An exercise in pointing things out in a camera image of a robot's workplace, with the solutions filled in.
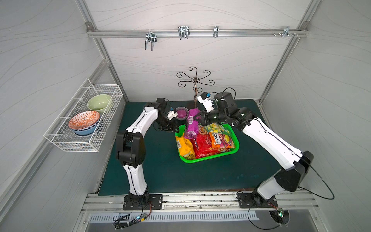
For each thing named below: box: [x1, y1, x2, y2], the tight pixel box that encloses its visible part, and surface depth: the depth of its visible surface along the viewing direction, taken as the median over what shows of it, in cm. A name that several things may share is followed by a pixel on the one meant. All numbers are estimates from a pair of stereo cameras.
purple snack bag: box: [184, 108, 201, 139], surface depth 71 cm
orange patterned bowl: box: [68, 110, 100, 130], surface depth 64 cm
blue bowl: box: [71, 117, 102, 136], surface depth 58 cm
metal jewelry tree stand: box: [176, 66, 216, 109], surface depth 92 cm
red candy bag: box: [189, 132, 220, 159], surface depth 87 cm
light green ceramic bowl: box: [86, 93, 112, 114], surface depth 73 cm
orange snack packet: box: [208, 131, 236, 153], surface depth 88 cm
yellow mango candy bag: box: [175, 133, 196, 160], surface depth 81 cm
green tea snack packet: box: [204, 122, 230, 134], surface depth 90 cm
